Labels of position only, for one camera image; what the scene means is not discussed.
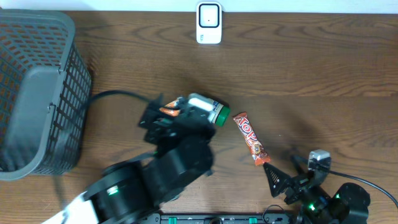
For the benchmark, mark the orange snack packet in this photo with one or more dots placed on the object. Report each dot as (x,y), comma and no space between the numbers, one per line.
(173,108)

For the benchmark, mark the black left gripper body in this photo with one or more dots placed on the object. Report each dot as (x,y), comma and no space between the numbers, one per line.
(157,120)

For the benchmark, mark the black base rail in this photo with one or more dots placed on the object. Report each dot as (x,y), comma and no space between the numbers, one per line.
(254,218)

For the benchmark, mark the grey plastic mesh basket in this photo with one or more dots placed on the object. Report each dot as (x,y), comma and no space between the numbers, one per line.
(44,82)

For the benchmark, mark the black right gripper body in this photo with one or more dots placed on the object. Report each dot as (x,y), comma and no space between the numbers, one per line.
(301,189)

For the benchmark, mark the orange Top chocolate bar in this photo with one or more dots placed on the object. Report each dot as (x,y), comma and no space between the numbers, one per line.
(258,153)

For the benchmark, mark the green-lidded white jar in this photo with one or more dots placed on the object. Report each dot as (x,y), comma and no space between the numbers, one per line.
(219,113)

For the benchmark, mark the white barcode scanner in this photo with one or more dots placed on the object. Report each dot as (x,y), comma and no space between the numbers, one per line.
(209,23)

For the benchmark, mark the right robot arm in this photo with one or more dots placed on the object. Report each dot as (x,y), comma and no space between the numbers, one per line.
(348,205)

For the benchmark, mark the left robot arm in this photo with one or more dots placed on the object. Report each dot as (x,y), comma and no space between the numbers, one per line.
(131,190)

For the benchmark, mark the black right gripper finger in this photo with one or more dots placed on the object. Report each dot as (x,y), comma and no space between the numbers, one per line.
(297,161)
(278,181)

